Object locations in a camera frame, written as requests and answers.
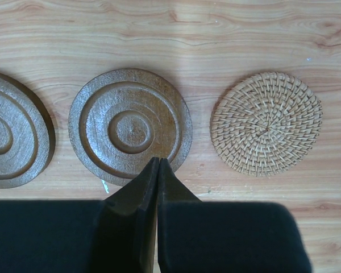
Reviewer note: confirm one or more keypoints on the brown wooden coaster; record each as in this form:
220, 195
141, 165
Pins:
123, 118
27, 134

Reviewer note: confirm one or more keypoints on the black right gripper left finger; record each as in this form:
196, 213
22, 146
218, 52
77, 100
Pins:
125, 236

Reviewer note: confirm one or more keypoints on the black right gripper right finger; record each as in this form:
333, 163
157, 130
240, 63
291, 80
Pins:
201, 236

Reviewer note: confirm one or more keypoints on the brown wooden coaster middle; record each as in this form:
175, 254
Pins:
27, 134

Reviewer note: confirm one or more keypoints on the woven rattan coaster right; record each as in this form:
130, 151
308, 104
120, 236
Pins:
265, 124

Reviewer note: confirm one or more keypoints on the brown wooden coaster right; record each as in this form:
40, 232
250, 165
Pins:
123, 118

